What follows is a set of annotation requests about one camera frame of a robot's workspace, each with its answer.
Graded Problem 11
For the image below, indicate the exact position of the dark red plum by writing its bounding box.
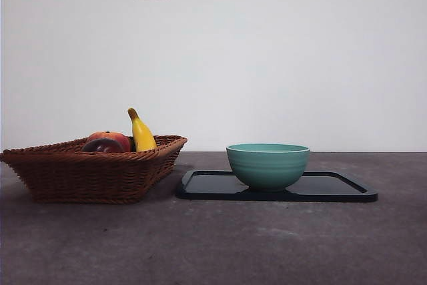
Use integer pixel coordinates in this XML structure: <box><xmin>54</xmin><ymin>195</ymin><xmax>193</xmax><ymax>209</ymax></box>
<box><xmin>81</xmin><ymin>137</ymin><xmax>124</xmax><ymax>154</ymax></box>

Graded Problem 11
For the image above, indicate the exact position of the red yellow peach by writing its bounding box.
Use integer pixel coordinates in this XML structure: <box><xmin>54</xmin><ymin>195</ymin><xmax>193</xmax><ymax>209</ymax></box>
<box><xmin>87</xmin><ymin>131</ymin><xmax>132</xmax><ymax>153</ymax></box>

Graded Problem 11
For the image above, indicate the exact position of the dark rectangular tray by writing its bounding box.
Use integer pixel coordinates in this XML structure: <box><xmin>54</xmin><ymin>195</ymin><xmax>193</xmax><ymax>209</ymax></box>
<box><xmin>175</xmin><ymin>170</ymin><xmax>379</xmax><ymax>203</ymax></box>

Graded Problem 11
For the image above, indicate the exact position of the yellow banana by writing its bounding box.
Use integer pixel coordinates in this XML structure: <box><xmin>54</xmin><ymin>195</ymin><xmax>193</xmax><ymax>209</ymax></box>
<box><xmin>127</xmin><ymin>107</ymin><xmax>157</xmax><ymax>152</ymax></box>

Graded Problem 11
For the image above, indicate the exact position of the teal green bowl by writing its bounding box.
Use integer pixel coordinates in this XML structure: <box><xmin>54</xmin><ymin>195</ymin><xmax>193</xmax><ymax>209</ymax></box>
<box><xmin>226</xmin><ymin>143</ymin><xmax>310</xmax><ymax>193</ymax></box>

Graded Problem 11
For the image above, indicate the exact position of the brown wicker basket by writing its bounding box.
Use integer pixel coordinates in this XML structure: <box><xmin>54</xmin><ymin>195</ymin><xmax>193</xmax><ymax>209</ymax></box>
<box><xmin>0</xmin><ymin>135</ymin><xmax>188</xmax><ymax>205</ymax></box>

